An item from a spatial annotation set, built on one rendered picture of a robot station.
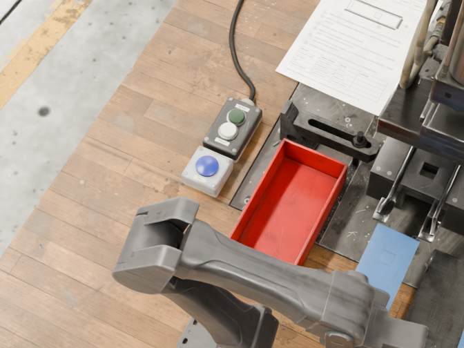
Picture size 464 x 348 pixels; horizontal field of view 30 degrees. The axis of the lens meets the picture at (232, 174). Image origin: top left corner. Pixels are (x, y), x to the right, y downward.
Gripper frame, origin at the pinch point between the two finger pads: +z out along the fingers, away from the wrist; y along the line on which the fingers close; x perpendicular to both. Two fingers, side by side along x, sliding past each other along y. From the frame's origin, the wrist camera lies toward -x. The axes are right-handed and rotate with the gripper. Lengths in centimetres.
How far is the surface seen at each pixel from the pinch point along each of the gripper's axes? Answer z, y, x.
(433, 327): 9.9, 0.3, -11.0
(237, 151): 17.5, 12.6, 30.5
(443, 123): -2.8, 29.4, -0.2
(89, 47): 130, 15, 116
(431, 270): 14.6, 7.9, -7.3
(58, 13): 134, 21, 132
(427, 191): 14.0, 19.2, -1.6
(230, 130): 18.2, 15.4, 33.2
